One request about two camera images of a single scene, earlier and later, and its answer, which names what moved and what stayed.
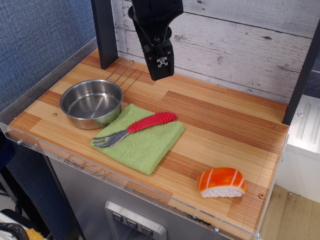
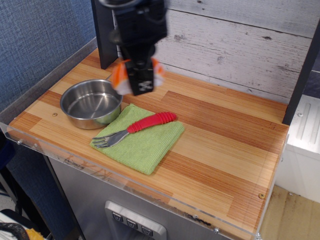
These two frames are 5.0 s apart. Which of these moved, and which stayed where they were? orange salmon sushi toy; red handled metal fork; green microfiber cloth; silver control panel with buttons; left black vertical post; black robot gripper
Moved: black robot gripper; orange salmon sushi toy
Stayed: left black vertical post; green microfiber cloth; red handled metal fork; silver control panel with buttons
